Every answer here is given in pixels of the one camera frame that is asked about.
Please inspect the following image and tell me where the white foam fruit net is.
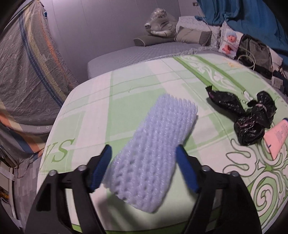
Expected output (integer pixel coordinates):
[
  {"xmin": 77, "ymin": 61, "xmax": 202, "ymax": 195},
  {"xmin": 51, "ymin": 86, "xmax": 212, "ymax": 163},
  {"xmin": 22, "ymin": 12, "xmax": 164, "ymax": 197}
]
[{"xmin": 103, "ymin": 94, "xmax": 198, "ymax": 213}]

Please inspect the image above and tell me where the pink tube with blue cap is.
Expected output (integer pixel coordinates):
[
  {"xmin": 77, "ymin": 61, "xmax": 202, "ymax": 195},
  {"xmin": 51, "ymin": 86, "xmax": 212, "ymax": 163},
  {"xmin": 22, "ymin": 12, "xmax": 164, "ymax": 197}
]
[{"xmin": 264, "ymin": 118, "xmax": 288, "ymax": 160}]

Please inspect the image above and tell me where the black plastic bag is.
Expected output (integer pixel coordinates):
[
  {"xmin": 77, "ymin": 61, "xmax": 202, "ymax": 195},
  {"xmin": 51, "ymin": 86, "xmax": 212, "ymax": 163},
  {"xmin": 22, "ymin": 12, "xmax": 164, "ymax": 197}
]
[{"xmin": 206, "ymin": 86, "xmax": 277, "ymax": 146}]

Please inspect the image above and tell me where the low white shelf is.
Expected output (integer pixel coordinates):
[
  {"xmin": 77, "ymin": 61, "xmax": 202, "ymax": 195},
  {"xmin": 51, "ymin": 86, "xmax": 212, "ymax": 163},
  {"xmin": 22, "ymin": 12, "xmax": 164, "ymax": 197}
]
[{"xmin": 1, "ymin": 159, "xmax": 20, "ymax": 227}]

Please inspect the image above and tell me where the green floral table cloth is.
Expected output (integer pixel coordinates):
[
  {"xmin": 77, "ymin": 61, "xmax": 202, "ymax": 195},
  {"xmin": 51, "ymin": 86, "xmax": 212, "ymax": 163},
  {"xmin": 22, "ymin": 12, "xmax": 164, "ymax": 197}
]
[{"xmin": 37, "ymin": 53, "xmax": 287, "ymax": 233}]

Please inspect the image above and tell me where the striped grey hanging sheet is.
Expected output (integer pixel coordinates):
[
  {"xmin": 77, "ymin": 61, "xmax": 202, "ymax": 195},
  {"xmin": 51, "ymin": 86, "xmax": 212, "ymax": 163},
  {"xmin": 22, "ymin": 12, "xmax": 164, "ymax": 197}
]
[{"xmin": 0, "ymin": 0, "xmax": 81, "ymax": 168}]

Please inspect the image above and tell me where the white power strip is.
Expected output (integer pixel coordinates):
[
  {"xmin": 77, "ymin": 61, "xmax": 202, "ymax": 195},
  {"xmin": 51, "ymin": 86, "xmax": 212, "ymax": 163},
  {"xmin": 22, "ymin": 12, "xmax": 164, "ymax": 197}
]
[{"xmin": 271, "ymin": 76, "xmax": 283, "ymax": 90}]

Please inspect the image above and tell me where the grey sofa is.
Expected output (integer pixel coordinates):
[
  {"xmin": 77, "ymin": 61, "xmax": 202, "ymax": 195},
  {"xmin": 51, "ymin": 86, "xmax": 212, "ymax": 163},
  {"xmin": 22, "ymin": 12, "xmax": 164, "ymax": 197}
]
[{"xmin": 87, "ymin": 42, "xmax": 218, "ymax": 79}]

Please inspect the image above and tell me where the dark grey backpack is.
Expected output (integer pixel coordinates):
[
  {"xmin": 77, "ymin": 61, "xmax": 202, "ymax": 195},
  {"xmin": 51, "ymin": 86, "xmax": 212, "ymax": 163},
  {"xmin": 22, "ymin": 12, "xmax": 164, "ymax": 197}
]
[{"xmin": 234, "ymin": 34, "xmax": 273, "ymax": 79}]

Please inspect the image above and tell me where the baby picture package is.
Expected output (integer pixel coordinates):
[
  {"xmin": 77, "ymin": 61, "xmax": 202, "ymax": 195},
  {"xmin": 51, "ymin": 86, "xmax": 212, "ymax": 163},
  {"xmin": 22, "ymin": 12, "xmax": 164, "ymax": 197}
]
[{"xmin": 218, "ymin": 21, "xmax": 243, "ymax": 59}]

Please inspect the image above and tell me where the grey square cushion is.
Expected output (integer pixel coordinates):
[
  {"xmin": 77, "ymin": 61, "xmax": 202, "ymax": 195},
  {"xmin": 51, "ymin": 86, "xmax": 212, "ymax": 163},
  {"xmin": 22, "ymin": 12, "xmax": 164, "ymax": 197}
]
[{"xmin": 174, "ymin": 26, "xmax": 212, "ymax": 46}]

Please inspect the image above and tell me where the grey bolster pillow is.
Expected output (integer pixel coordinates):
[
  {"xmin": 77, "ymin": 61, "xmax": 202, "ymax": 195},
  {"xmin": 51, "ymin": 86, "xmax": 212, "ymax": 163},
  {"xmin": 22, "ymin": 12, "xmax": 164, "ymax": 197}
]
[{"xmin": 133, "ymin": 35, "xmax": 174, "ymax": 47}]

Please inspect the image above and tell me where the white patterned pillow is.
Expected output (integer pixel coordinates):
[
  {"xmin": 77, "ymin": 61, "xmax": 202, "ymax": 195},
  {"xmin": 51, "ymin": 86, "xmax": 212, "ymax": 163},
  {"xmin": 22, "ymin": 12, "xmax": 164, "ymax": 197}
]
[{"xmin": 176, "ymin": 16, "xmax": 221, "ymax": 48}]

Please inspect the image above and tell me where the blue curtain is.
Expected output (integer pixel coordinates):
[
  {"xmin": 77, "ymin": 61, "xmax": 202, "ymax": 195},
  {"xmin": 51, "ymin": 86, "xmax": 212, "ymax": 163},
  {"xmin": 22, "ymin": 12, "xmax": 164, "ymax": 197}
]
[{"xmin": 196, "ymin": 0, "xmax": 287, "ymax": 66}]

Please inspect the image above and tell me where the plush tiger in plastic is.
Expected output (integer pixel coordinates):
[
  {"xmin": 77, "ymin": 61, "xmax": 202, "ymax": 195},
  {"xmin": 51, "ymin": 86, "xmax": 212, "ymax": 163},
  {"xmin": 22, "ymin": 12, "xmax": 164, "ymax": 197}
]
[{"xmin": 145, "ymin": 8, "xmax": 178, "ymax": 38}]

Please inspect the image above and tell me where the white cable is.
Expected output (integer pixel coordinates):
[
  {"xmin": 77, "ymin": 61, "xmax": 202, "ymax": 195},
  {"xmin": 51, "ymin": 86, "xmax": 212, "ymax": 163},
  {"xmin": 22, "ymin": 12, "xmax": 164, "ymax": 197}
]
[{"xmin": 236, "ymin": 50, "xmax": 257, "ymax": 71}]

